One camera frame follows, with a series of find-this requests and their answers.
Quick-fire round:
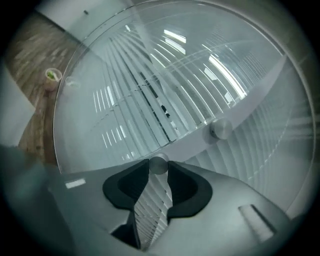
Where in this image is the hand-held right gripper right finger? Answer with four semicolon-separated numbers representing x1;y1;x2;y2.
149;161;292;256

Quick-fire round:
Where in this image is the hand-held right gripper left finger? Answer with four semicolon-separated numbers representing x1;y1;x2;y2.
48;159;150;251

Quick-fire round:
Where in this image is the instant noodle cup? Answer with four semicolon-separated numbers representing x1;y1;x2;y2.
44;67;63;91

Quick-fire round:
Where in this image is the silver round blinds knob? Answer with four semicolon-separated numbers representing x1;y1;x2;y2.
209;118;234;140
148;153;170;175

